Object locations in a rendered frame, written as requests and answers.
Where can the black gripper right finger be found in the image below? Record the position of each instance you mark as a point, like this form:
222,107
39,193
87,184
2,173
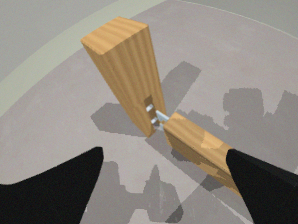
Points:
270,194

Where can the wooden post with slot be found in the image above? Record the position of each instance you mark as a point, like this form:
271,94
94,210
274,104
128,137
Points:
123,53

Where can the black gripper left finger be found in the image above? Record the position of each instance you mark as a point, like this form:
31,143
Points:
57,196

